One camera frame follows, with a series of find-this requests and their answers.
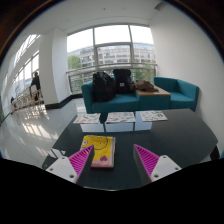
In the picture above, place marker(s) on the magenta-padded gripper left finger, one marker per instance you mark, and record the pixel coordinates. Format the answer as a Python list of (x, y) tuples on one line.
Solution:
[(80, 160)]

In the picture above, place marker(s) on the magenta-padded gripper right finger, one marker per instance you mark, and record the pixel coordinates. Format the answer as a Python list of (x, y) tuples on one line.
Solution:
[(146, 160)]

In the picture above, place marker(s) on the orange yellow pink printed towel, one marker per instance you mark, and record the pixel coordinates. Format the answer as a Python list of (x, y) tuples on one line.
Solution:
[(99, 148)]

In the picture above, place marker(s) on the teal sofa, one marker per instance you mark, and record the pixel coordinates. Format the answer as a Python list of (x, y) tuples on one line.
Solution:
[(116, 103)]

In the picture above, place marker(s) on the wooden sofa table top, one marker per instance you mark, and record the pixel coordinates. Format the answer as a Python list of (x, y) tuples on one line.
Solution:
[(160, 92)]

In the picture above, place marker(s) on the brown jacket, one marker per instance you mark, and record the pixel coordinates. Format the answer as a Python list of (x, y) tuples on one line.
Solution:
[(146, 86)]

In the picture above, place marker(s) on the large black backpack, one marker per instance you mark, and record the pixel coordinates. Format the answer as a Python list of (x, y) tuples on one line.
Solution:
[(102, 87)]

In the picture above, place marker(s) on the row of wooden chairs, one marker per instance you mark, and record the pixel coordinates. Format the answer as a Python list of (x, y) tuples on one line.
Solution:
[(25, 99)]

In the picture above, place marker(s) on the black backpack with label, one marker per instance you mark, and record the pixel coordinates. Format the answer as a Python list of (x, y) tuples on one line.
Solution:
[(122, 81)]

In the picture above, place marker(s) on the metal window railing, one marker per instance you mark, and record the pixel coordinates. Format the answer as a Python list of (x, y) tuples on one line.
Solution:
[(80, 75)]

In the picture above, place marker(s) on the person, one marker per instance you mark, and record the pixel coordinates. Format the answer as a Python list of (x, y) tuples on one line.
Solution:
[(36, 83)]

